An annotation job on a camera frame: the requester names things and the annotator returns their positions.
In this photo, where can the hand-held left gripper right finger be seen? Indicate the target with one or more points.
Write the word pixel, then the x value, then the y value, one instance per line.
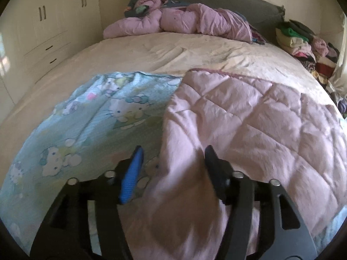
pixel 217 174

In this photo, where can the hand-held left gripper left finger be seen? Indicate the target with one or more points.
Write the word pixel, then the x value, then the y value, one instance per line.
pixel 132 176

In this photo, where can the pink quilted jacket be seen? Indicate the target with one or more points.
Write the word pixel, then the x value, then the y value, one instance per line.
pixel 244 122

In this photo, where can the pile of mixed clothes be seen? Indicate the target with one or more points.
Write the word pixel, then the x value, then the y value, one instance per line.
pixel 298 43

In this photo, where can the light blue cartoon printed blanket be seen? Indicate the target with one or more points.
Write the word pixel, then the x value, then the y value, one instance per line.
pixel 95 119

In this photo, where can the bed with cream sheet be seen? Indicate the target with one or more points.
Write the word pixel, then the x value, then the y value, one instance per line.
pixel 162 51

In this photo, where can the cream curtain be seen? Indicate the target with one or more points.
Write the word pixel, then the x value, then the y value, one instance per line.
pixel 340 73

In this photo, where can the crumpled pink duvet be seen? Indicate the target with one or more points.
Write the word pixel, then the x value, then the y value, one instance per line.
pixel 179 19

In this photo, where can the grey padded headboard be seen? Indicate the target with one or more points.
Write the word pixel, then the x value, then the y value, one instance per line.
pixel 230 0

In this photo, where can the dark printed pillow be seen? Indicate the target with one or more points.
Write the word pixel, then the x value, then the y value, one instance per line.
pixel 176 3

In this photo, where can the cream wardrobe with drawers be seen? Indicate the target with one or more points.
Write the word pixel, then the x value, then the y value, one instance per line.
pixel 48 19

